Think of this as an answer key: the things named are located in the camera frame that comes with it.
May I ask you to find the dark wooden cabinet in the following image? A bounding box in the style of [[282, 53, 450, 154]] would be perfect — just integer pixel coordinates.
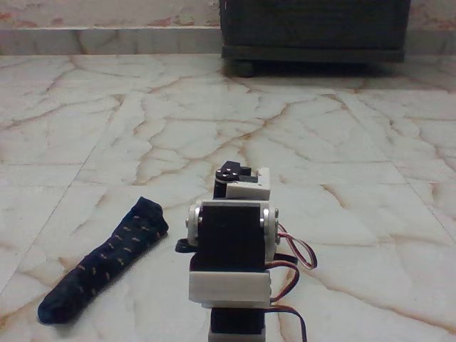
[[217, 0, 413, 65]]

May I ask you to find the black servo cable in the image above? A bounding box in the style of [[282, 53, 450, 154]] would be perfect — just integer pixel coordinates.
[[266, 304, 308, 342]]

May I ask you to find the brown red servo cable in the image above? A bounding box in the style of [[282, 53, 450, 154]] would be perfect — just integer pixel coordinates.
[[265, 261, 300, 304]]

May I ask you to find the dark navy patterned sock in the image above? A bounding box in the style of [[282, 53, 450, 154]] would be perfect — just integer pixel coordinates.
[[37, 195, 170, 326]]

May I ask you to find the red white servo cable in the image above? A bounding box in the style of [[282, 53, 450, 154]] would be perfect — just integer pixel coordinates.
[[276, 222, 318, 271]]

